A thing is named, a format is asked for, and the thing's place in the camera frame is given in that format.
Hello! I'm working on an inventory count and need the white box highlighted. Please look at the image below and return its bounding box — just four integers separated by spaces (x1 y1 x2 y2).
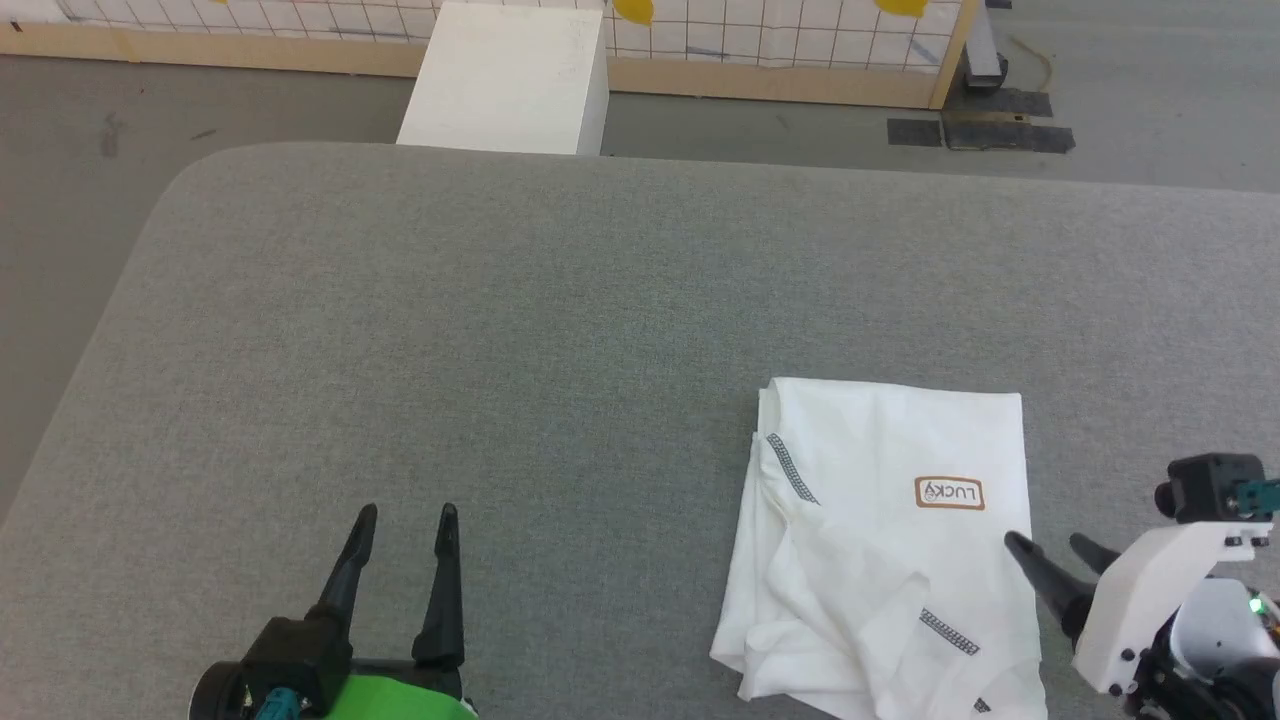
395 1 611 158

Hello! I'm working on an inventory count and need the white long-sleeve shirt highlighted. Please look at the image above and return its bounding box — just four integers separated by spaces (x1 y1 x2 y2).
709 376 1050 720

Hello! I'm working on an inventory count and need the lemon print grid partition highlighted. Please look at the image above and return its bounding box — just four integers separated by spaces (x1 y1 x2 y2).
0 0 978 112

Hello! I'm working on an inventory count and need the large black floor plate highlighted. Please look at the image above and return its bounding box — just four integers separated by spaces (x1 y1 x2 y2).
944 88 1077 155

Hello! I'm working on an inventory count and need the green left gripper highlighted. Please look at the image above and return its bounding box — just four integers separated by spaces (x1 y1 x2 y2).
300 503 481 720

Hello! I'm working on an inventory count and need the grey metal stand foot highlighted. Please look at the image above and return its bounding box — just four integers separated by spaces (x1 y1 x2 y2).
960 0 1010 94

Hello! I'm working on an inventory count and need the thin yellow floor cable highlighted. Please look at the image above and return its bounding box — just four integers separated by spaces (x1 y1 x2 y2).
1008 33 1054 93

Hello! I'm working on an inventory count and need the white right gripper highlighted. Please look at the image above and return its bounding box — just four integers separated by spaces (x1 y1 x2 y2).
1003 520 1247 697

